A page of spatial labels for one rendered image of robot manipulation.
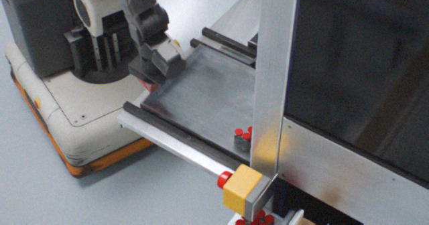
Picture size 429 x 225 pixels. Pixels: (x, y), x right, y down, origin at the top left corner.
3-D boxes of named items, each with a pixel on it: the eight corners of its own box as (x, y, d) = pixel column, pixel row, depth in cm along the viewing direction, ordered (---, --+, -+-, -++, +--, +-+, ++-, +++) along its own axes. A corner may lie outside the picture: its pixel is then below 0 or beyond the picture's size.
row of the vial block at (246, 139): (285, 106, 164) (286, 94, 161) (247, 153, 154) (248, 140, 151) (277, 102, 165) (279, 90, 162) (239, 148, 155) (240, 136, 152)
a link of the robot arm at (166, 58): (159, 3, 146) (127, 21, 143) (190, 33, 141) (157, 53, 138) (165, 37, 156) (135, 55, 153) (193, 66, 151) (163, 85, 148)
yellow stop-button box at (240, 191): (269, 198, 137) (271, 178, 131) (251, 222, 133) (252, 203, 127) (239, 181, 140) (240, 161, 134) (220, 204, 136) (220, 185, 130)
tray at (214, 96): (310, 104, 165) (311, 95, 162) (256, 173, 151) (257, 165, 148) (200, 53, 177) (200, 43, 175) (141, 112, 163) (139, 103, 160)
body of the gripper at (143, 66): (160, 89, 156) (160, 69, 150) (127, 69, 159) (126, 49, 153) (176, 73, 159) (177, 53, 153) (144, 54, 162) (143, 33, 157)
